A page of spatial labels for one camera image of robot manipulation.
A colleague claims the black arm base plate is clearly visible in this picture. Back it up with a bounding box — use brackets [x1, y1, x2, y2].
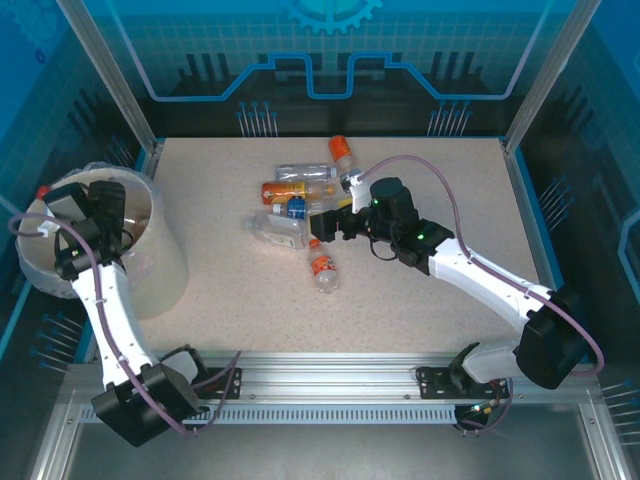
[197, 366, 245, 401]
[415, 363, 510, 401]

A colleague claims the aluminium frame post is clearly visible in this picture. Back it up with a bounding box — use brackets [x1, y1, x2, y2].
[54, 0, 166, 156]
[501, 0, 606, 154]

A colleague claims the white plastic bin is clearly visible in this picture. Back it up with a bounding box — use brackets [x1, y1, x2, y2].
[14, 162, 191, 321]

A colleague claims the large clear bottle white label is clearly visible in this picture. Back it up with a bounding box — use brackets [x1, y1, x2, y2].
[243, 212, 310, 251]

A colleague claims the clear ribbed plastic bottle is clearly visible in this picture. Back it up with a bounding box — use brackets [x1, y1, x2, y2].
[273, 162, 339, 184]

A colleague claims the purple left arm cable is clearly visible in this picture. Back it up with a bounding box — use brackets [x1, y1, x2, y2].
[7, 212, 244, 439]

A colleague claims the orange label soda bottle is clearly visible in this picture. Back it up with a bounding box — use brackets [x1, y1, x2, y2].
[327, 134, 357, 171]

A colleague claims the clear plastic bin liner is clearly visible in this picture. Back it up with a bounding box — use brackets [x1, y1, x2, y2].
[13, 160, 151, 304]

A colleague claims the aluminium table side rail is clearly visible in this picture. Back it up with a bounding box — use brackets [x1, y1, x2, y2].
[499, 137, 574, 354]

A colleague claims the small LED circuit board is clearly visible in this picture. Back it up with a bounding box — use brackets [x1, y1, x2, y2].
[462, 399, 501, 419]

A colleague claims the aluminium frame beam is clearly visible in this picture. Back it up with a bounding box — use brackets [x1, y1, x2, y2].
[579, 399, 631, 480]
[29, 389, 86, 480]

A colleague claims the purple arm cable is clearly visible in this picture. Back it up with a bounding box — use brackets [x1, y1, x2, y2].
[7, 212, 244, 439]
[359, 153, 606, 436]

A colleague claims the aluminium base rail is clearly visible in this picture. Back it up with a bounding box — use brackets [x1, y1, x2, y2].
[67, 349, 601, 409]

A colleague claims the slotted white cable duct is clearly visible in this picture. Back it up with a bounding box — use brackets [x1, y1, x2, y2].
[79, 405, 469, 426]

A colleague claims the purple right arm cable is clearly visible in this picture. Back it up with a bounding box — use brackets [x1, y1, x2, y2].
[359, 153, 606, 436]

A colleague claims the orange juice bottle yellow cap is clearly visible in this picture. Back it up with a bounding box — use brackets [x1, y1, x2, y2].
[260, 179, 336, 206]

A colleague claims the small bottle orange cap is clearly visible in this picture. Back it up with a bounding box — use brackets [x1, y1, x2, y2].
[307, 238, 342, 295]

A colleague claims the clear bottle blue label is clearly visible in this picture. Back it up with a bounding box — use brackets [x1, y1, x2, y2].
[271, 196, 329, 222]

